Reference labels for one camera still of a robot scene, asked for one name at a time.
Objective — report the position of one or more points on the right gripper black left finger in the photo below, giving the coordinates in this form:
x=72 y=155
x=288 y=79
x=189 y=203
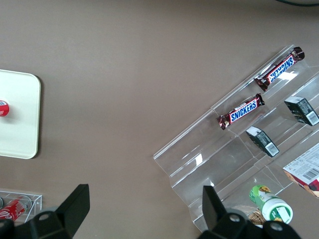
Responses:
x=67 y=221

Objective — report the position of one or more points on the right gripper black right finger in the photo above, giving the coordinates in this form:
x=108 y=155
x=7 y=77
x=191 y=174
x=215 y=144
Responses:
x=216 y=221

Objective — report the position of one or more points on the deep tan wicker basket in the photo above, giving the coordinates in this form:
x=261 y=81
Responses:
x=255 y=217

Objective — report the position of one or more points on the beige plastic tray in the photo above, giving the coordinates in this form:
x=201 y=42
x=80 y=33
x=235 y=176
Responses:
x=20 y=134

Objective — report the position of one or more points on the clear acrylic bottle rack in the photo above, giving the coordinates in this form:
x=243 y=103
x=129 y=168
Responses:
x=35 y=204

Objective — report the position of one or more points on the red cola bottle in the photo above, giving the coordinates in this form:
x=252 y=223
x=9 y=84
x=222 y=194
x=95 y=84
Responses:
x=13 y=210

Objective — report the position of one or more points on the green white plastic bottle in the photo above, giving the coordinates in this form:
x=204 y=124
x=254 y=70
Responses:
x=271 y=206

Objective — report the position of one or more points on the clear acrylic stepped stand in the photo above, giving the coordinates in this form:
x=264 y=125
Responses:
x=199 y=159

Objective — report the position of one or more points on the small black barcode box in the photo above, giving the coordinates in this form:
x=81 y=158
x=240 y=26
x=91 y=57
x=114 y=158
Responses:
x=302 y=110
x=264 y=142

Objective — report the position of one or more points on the white orange barcode carton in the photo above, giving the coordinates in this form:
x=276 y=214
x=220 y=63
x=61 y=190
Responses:
x=304 y=171

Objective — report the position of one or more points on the brown Snickers bar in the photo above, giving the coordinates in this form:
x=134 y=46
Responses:
x=280 y=69
x=243 y=112

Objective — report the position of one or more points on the red white yogurt cup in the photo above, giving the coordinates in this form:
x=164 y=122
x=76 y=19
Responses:
x=3 y=108

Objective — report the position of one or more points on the brown table cover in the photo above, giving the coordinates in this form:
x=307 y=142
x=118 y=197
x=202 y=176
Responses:
x=124 y=74

